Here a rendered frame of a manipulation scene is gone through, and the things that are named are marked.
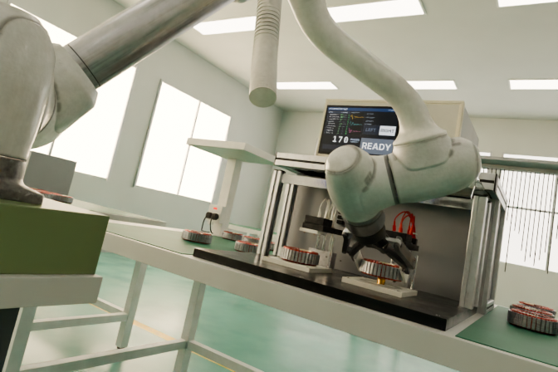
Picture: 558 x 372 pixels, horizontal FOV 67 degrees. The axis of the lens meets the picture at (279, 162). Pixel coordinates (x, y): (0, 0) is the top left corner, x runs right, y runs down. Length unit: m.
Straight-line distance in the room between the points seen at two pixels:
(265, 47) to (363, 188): 1.93
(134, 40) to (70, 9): 5.08
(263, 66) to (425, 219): 1.51
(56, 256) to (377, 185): 0.54
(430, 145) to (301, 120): 8.25
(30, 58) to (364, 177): 0.57
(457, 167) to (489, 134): 7.01
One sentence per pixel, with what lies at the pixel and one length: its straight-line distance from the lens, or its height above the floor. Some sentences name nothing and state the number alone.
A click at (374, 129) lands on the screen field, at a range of 1.34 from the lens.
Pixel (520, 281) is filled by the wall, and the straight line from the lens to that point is 7.49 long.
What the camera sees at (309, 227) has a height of 0.89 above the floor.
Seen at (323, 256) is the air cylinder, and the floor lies 0.81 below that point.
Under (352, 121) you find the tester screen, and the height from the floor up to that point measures 1.24.
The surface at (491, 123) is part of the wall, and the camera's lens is 7.89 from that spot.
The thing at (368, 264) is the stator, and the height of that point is 0.82.
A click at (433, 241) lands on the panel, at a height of 0.92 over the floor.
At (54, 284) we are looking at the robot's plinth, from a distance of 0.67.
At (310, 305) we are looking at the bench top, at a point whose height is 0.73.
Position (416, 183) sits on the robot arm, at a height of 1.00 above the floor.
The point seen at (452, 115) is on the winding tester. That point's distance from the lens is 1.30.
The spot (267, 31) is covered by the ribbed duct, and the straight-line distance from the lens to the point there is 2.72.
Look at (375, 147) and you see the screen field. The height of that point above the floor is 1.17.
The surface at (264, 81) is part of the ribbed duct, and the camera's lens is 2.44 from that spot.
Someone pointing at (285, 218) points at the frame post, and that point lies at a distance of 1.48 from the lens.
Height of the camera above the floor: 0.88
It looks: 8 degrees up
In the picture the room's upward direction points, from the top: 12 degrees clockwise
